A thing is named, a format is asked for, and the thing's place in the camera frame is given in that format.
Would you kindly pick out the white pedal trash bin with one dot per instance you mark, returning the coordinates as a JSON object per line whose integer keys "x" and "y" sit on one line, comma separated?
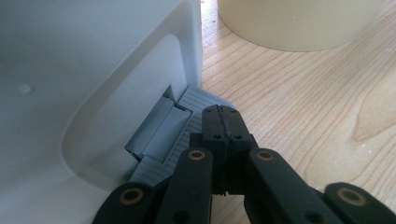
{"x": 77, "y": 46}

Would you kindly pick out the cream round container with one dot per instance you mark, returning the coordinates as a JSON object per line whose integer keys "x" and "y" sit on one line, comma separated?
{"x": 295, "y": 25}

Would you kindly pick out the grey ribbed bin pedal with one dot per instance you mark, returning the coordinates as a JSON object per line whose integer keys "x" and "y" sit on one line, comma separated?
{"x": 196, "y": 99}

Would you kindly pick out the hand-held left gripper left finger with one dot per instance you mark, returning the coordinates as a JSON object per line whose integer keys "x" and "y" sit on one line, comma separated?
{"x": 213, "y": 124}

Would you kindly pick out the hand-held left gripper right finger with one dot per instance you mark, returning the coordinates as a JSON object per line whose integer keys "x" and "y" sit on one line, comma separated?
{"x": 236, "y": 124}

